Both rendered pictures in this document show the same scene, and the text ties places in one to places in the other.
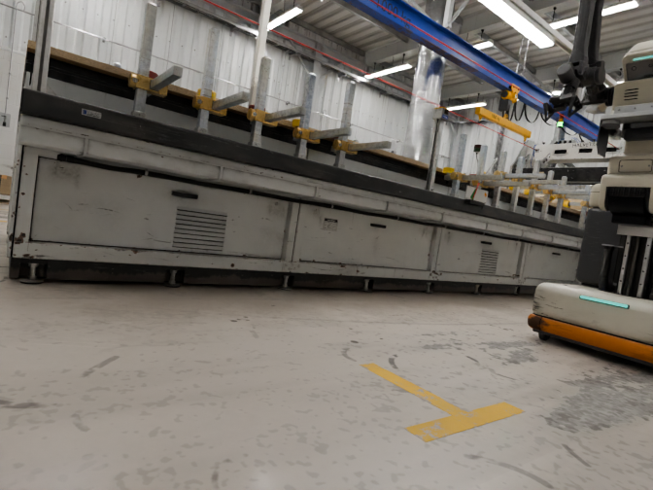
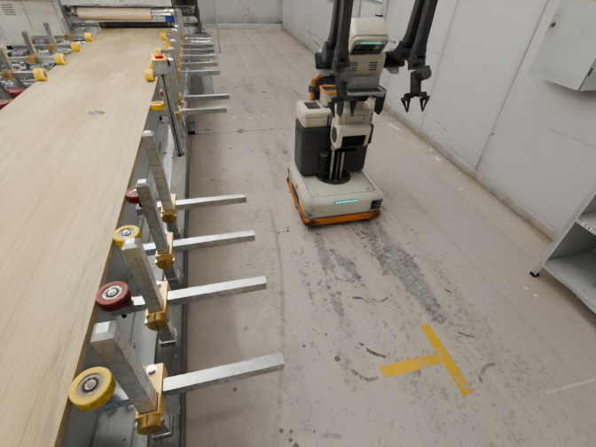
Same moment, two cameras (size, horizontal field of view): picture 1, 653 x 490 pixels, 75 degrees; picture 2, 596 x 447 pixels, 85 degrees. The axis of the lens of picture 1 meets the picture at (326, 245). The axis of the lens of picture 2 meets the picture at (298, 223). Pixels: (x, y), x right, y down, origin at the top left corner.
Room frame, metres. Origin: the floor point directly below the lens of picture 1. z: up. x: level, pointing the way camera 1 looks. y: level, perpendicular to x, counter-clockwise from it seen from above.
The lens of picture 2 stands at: (1.40, 0.75, 1.61)
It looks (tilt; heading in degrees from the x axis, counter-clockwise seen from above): 39 degrees down; 292
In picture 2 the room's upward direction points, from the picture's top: 2 degrees clockwise
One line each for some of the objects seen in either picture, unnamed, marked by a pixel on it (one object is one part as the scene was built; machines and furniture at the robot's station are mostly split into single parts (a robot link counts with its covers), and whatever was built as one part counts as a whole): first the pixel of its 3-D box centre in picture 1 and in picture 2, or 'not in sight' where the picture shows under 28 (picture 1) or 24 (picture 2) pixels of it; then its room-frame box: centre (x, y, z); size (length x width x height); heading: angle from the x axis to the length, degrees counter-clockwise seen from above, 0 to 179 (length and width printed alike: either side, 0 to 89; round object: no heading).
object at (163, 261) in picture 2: (306, 135); (165, 250); (2.11, 0.18, 0.82); 0.14 x 0.06 x 0.05; 127
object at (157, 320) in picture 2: (262, 118); (159, 305); (1.96, 0.38, 0.84); 0.14 x 0.06 x 0.05; 127
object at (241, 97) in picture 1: (222, 104); (194, 381); (1.75, 0.50, 0.82); 0.43 x 0.03 x 0.04; 37
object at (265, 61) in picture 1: (258, 110); (155, 305); (1.95, 0.39, 0.87); 0.04 x 0.04 x 0.48; 37
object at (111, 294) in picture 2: not in sight; (118, 304); (2.06, 0.42, 0.85); 0.08 x 0.08 x 0.11
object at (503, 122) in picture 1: (504, 122); not in sight; (7.73, -2.85, 2.65); 1.71 x 0.09 x 0.32; 127
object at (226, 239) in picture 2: (320, 135); (193, 244); (2.05, 0.11, 0.82); 0.43 x 0.03 x 0.04; 37
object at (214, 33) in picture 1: (207, 86); (142, 393); (1.80, 0.59, 0.90); 0.04 x 0.04 x 0.48; 37
